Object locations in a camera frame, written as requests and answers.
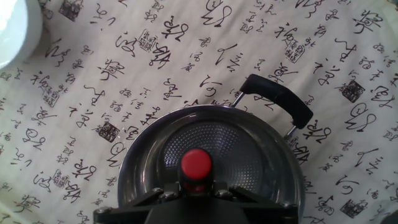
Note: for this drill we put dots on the black ladle with red accents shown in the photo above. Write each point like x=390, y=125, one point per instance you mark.
x=196, y=165

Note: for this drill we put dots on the white round bowl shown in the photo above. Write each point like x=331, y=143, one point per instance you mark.
x=15, y=28

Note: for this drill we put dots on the beige calligraphy print cloth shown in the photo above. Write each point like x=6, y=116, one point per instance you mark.
x=93, y=93

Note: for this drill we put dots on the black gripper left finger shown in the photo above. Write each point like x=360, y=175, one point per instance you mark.
x=124, y=211

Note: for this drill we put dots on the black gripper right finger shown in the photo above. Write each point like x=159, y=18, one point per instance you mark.
x=270, y=211

